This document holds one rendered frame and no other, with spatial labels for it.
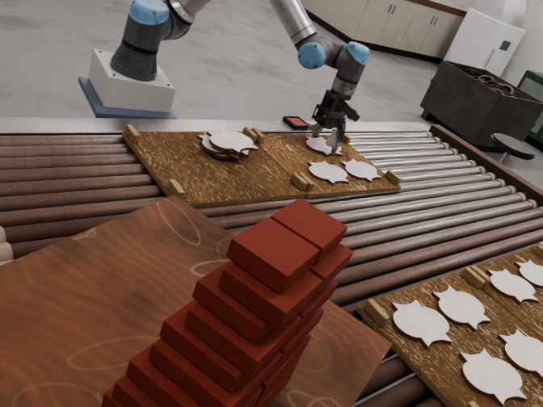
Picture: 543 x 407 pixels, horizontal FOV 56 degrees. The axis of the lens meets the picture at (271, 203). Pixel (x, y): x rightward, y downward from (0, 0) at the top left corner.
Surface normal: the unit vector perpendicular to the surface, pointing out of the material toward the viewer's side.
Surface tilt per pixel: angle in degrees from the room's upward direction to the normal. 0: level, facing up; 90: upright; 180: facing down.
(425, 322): 0
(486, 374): 0
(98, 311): 0
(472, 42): 90
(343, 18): 90
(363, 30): 90
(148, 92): 90
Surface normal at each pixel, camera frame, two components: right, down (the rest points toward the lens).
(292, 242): 0.31, -0.81
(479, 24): -0.83, 0.02
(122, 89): 0.46, 0.58
